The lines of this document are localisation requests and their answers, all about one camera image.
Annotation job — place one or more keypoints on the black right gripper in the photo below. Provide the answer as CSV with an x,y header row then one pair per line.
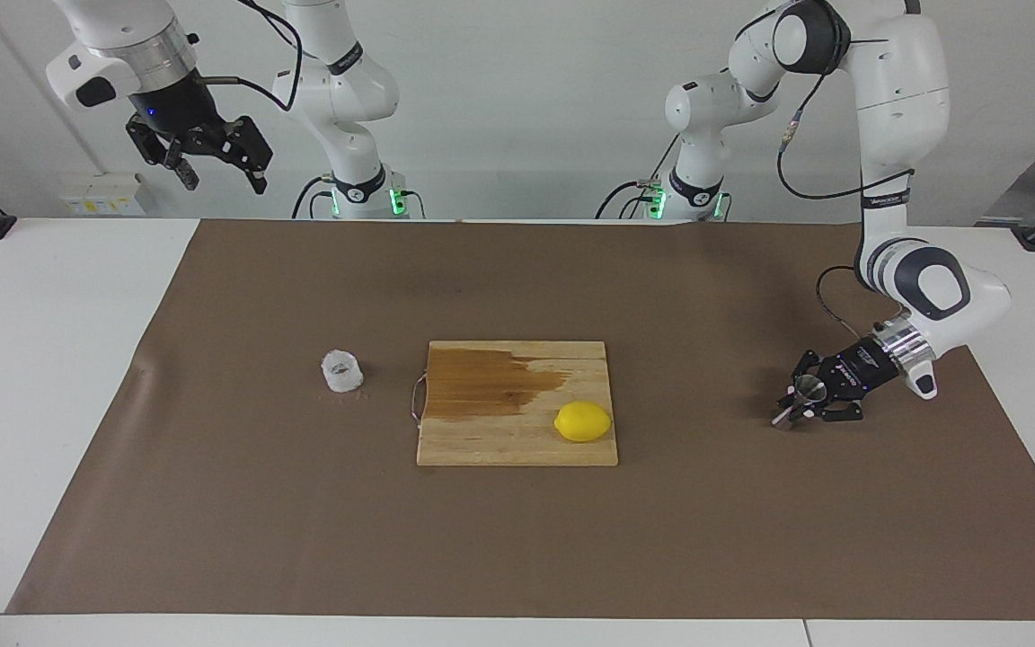
x,y
176,108

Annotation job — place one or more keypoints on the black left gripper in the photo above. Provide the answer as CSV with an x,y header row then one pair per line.
x,y
854,373

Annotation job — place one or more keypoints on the metal jigger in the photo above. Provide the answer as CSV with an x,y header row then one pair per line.
x,y
809,388

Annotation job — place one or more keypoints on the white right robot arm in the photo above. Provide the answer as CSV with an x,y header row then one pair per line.
x,y
338,90

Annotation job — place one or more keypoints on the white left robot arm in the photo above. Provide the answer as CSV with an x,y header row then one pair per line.
x,y
895,72

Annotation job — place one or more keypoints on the yellow lemon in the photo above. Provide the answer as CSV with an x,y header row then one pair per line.
x,y
582,422

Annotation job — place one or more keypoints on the wooden cutting board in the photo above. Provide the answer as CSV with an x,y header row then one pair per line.
x,y
517,440

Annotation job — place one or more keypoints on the brown paper table mat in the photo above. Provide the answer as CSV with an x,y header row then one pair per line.
x,y
212,494

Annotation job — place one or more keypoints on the white wall socket box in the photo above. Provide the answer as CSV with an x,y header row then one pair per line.
x,y
100,198

